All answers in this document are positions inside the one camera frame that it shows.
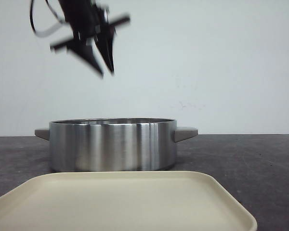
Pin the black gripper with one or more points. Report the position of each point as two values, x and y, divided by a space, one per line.
88 20

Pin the stainless steel steamer pot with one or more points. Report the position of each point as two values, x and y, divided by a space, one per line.
114 144

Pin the beige plastic tray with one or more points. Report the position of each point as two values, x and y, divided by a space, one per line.
123 201

